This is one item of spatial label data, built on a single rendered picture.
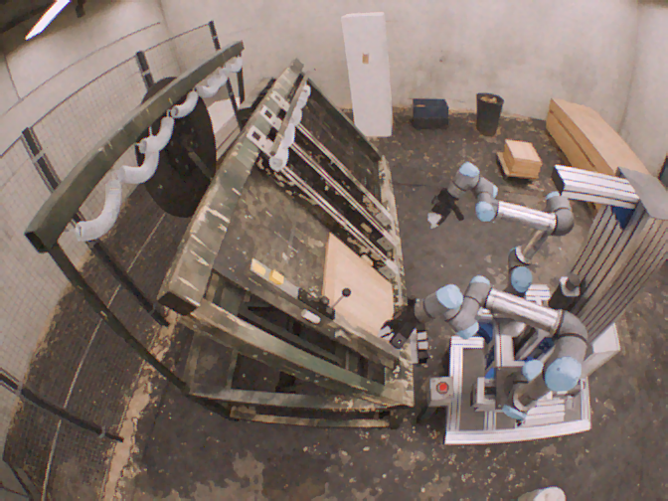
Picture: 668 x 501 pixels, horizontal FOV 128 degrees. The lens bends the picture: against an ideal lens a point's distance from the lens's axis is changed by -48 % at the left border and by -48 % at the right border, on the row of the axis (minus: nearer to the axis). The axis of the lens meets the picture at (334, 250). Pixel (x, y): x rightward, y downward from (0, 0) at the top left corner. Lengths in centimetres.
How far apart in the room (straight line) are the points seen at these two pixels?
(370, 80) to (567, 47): 416
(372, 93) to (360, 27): 110
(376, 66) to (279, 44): 243
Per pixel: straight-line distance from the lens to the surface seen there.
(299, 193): 148
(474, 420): 237
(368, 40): 474
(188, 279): 84
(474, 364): 249
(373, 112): 509
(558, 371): 98
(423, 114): 545
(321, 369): 114
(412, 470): 247
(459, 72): 634
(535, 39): 658
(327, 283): 137
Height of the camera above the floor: 246
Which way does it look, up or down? 48 degrees down
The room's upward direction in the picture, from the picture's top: 11 degrees counter-clockwise
